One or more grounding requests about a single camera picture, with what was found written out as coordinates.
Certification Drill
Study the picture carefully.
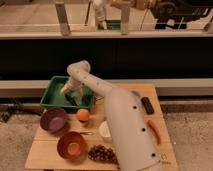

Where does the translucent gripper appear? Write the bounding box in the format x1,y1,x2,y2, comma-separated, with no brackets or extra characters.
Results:
60,78,83,104

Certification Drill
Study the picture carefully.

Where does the green plastic tray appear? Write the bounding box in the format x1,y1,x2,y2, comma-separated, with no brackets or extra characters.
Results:
40,76,94,112

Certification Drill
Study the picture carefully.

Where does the dark brush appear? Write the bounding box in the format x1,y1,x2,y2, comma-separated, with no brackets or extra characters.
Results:
65,94,77,106

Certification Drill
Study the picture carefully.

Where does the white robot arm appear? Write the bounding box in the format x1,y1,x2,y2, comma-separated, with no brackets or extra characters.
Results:
61,60,164,171

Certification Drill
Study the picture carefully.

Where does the white paper cup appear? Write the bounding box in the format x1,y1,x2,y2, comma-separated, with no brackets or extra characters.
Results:
98,121,112,142

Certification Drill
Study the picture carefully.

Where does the orange fruit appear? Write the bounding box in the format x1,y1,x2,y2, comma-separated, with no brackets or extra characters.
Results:
76,109,90,122

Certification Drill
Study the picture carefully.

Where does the wooden board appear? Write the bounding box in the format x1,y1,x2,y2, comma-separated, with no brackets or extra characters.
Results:
25,83,178,171

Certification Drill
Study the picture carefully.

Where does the purple bowl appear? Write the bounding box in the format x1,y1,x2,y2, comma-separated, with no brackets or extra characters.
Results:
40,108,68,133

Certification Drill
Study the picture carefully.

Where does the metal spoon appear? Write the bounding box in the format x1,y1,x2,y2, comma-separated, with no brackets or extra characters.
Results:
79,132,94,135

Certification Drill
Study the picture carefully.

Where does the blue round lid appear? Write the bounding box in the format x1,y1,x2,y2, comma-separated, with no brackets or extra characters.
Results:
132,91,140,98

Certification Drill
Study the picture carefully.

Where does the orange brown bowl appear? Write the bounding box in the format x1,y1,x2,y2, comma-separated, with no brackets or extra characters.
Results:
57,131,86,160

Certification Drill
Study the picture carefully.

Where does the black remote block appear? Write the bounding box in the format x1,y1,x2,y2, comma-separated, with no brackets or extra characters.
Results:
141,97,154,114

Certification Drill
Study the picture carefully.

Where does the bunch of dark grapes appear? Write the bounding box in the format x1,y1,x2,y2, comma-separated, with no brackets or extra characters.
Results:
88,145,118,164

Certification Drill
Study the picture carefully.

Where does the orange carrot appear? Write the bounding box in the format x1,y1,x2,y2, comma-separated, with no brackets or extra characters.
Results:
147,120,161,145

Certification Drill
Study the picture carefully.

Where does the yellow handled tool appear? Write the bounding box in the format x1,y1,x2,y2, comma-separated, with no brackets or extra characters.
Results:
95,97,104,102

